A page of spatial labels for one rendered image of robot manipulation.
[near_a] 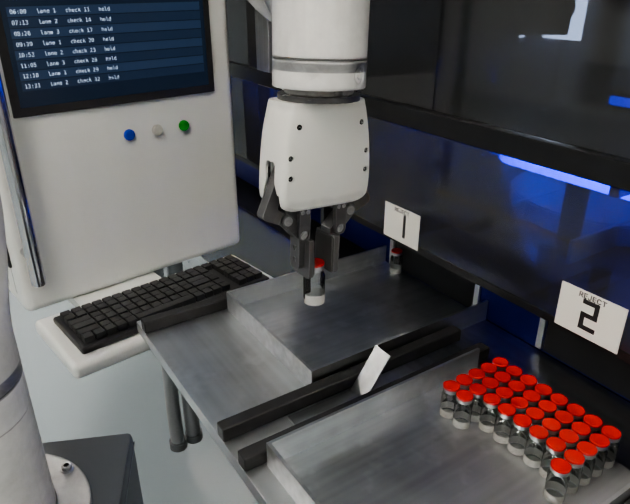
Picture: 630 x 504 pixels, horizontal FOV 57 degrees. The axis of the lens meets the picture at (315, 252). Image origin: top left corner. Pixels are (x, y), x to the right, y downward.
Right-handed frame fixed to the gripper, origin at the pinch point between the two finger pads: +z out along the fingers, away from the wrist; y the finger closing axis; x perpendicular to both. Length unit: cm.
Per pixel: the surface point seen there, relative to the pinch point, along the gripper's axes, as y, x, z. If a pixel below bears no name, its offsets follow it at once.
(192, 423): -17, -84, 84
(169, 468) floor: -14, -99, 110
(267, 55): -31, -65, -15
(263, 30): -31, -66, -19
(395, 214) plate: -31.7, -23.8, 7.9
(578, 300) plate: -31.8, 10.0, 9.2
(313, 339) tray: -13.7, -20.3, 24.2
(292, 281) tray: -19.1, -35.4, 21.7
